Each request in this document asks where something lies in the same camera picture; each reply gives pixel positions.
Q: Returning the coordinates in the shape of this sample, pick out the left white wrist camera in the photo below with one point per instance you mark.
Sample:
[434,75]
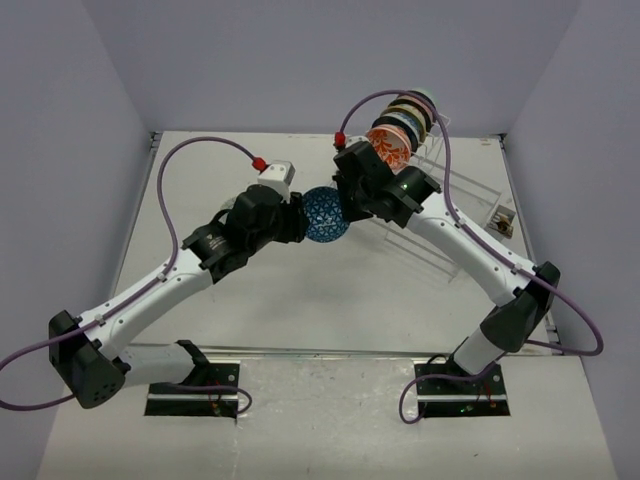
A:
[278,176]

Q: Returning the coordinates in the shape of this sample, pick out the pink striped bowl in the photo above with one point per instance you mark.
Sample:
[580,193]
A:
[430,115]

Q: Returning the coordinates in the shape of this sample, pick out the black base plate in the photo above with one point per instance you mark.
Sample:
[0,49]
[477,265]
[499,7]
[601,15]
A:
[440,398]
[217,397]

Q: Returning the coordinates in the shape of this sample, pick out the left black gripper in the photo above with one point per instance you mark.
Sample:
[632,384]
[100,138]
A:
[295,218]

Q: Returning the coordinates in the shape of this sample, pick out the orange floral bowl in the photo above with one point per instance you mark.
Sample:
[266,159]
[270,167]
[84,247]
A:
[391,144]

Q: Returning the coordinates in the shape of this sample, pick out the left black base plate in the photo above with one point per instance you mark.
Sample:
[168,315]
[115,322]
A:
[217,397]

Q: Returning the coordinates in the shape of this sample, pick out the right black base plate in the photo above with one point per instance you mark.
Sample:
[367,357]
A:
[440,398]

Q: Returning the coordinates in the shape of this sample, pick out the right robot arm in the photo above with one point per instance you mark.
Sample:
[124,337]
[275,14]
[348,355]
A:
[413,200]

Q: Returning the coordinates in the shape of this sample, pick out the pale green bowl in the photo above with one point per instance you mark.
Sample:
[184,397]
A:
[427,94]

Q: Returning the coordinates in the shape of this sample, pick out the yellow leaf pattern bowl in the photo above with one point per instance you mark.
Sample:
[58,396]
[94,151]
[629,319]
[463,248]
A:
[413,115]

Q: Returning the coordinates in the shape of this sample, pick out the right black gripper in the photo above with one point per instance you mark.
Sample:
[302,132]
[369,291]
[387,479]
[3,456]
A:
[349,213]

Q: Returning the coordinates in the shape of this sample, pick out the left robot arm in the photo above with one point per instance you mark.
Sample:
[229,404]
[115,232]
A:
[93,353]

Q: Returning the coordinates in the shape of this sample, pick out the white wire dish rack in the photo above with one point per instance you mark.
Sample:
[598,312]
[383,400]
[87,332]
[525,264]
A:
[471,189]

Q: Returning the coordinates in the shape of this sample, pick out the black speckled bowl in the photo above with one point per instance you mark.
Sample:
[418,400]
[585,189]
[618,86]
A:
[414,105]

